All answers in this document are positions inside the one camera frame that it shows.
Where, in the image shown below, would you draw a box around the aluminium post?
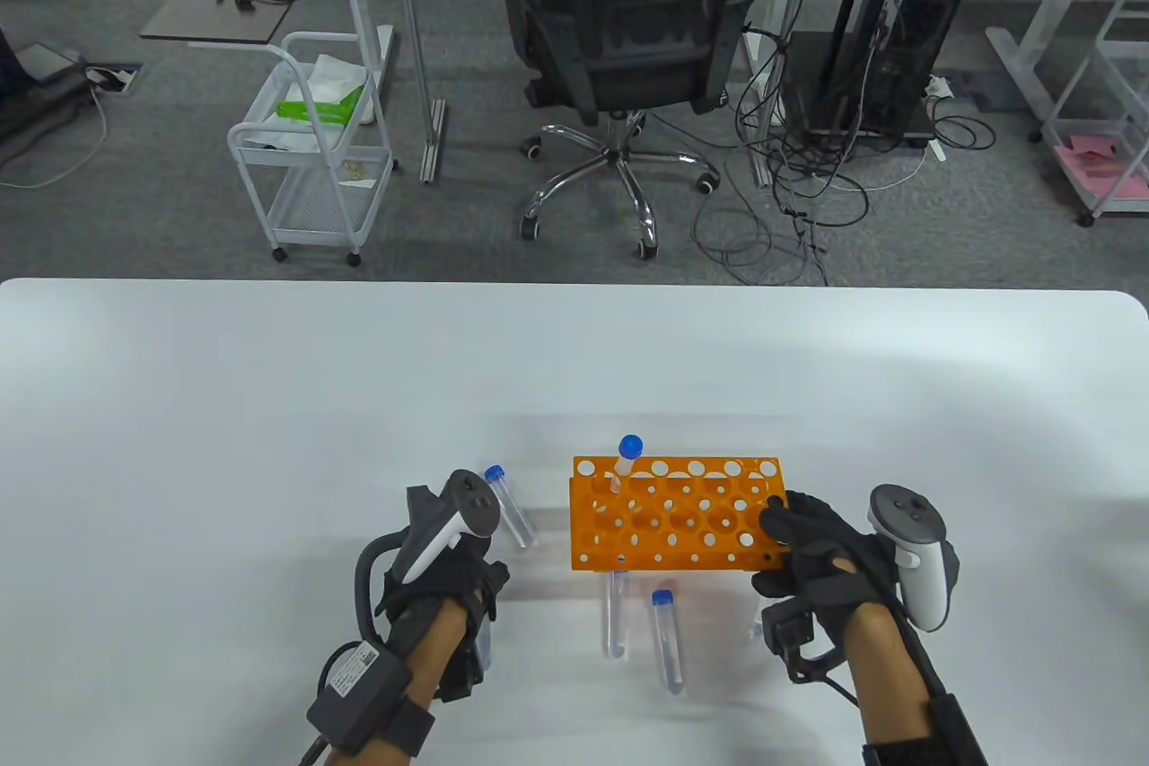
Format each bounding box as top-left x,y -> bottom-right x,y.
390,0 -> 447,185

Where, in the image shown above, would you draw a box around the green packet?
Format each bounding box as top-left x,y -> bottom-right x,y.
276,84 -> 367,125

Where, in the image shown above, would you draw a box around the black computer tower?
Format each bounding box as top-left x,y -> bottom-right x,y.
790,0 -> 975,147

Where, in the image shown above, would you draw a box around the grey and white controller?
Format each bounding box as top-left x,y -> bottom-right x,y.
867,483 -> 960,630
399,468 -> 501,587

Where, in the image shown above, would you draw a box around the white wire cart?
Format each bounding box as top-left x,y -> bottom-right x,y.
1041,0 -> 1149,228

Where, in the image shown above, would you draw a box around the black forearm strap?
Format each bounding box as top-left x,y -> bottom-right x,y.
386,694 -> 436,758
862,737 -> 934,766

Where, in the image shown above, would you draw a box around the tangle of black cables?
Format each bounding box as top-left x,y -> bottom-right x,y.
691,30 -> 997,286

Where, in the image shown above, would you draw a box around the floor socket box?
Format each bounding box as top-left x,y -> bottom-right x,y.
85,64 -> 143,95

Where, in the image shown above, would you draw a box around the white cloth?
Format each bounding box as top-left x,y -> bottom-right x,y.
305,52 -> 376,125

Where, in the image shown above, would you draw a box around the white rolling cart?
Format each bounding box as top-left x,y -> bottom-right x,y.
226,0 -> 400,267

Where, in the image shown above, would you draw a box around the pink sheets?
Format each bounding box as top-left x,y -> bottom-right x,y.
1055,135 -> 1149,210

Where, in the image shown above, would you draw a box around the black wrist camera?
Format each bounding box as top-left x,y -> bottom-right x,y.
761,594 -> 849,684
438,595 -> 499,702

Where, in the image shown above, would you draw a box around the black office chair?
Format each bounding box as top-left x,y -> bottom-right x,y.
498,0 -> 764,261

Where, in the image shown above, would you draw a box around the black forearm battery pack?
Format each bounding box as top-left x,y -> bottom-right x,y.
307,640 -> 409,753
925,692 -> 988,766

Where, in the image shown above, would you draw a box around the person's right forearm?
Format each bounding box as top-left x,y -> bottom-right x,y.
839,600 -> 988,766

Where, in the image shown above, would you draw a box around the person's right hand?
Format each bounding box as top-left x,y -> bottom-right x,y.
754,492 -> 899,623

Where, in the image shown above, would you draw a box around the white floor cable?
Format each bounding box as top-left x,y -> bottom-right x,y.
0,88 -> 109,190

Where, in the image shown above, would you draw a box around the white desk leg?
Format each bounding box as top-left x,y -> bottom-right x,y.
748,0 -> 825,189
986,0 -> 1123,120

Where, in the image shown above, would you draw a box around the grey glove cable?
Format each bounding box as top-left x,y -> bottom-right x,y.
353,530 -> 414,650

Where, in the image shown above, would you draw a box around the person's left hand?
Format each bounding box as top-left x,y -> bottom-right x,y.
375,533 -> 511,625

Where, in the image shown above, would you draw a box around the person's left forearm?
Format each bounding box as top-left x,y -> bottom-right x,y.
328,595 -> 472,766

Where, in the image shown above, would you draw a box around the orange test tube rack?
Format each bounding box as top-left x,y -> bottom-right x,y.
569,453 -> 791,574

